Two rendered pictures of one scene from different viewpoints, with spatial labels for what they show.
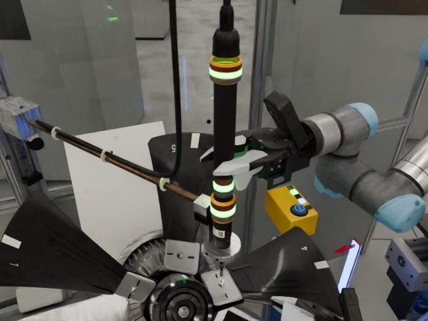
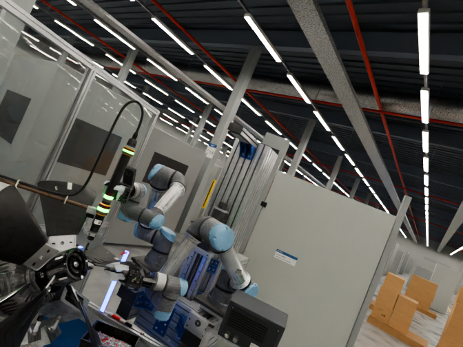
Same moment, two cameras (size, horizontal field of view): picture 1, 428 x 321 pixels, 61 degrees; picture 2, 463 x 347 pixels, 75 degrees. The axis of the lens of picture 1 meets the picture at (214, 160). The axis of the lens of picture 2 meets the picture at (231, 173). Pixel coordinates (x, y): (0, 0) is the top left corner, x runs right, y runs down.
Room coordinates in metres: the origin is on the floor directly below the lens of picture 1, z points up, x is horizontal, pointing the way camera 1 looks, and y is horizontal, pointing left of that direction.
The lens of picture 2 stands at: (-0.54, 0.74, 1.69)
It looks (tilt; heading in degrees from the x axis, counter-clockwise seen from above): 2 degrees up; 304
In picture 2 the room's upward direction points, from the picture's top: 23 degrees clockwise
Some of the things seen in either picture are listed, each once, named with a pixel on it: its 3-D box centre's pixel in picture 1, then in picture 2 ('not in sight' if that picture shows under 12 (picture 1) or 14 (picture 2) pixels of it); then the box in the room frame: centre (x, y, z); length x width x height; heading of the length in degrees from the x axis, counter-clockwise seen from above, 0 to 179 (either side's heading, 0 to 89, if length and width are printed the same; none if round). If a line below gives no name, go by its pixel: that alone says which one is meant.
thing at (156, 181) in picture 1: (104, 156); (14, 184); (0.64, 0.24, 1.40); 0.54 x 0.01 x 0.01; 56
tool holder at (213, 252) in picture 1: (218, 227); (94, 221); (0.48, -0.01, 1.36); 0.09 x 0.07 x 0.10; 56
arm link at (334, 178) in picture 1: (341, 172); (131, 211); (0.60, -0.26, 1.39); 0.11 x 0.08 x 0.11; 30
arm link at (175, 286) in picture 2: not in sight; (173, 286); (0.27, -0.37, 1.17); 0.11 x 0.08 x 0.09; 57
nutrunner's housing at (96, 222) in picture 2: (223, 158); (113, 185); (0.47, -0.02, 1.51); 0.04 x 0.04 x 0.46
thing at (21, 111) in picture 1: (19, 117); not in sight; (0.83, 0.50, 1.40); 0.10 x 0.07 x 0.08; 56
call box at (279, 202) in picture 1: (290, 213); not in sight; (0.87, -0.25, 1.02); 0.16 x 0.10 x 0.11; 21
